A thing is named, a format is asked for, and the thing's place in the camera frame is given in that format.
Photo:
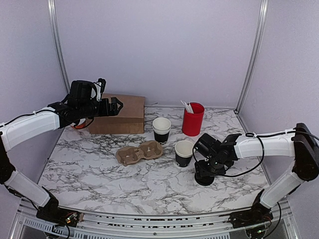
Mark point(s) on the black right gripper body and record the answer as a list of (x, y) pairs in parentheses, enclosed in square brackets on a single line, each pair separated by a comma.
[(217, 168)]

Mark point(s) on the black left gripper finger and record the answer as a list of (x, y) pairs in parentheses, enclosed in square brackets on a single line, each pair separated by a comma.
[(113, 110), (116, 104)]

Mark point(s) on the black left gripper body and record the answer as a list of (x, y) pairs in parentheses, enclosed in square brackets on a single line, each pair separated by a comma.
[(86, 110)]

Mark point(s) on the black plastic cup lid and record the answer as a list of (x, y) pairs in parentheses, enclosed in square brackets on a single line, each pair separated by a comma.
[(205, 180)]

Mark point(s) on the single black paper cup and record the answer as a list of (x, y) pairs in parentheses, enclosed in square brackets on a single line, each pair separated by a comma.
[(183, 153)]

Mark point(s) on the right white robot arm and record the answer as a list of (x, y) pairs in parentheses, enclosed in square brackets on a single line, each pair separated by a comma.
[(297, 145)]

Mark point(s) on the orange object behind left arm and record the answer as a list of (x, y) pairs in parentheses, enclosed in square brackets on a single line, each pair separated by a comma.
[(80, 125)]

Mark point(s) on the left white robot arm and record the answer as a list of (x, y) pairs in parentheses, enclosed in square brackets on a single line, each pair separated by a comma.
[(21, 129)]

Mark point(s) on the brown paper bag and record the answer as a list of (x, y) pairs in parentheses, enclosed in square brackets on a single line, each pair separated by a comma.
[(130, 120)]

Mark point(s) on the red cylindrical holder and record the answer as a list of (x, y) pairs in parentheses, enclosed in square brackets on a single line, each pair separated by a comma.
[(192, 122)]

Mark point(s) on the brown cardboard cup carrier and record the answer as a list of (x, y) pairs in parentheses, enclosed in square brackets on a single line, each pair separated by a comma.
[(148, 150)]

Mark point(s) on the stacked black paper cups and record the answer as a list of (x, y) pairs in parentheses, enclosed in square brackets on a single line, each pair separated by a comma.
[(161, 128)]

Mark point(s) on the white wrapped stirrer packets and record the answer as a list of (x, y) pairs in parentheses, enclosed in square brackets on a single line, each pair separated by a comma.
[(187, 107)]

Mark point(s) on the aluminium frame post left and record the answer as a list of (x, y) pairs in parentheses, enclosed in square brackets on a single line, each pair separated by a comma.
[(57, 43)]

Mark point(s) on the aluminium frame post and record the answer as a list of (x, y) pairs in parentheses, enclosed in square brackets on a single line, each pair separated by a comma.
[(254, 54), (57, 43)]

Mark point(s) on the aluminium front rail base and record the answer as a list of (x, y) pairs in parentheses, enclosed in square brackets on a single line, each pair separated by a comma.
[(96, 225)]

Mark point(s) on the aluminium frame post right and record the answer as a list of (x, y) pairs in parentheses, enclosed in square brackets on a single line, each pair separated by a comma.
[(254, 54)]

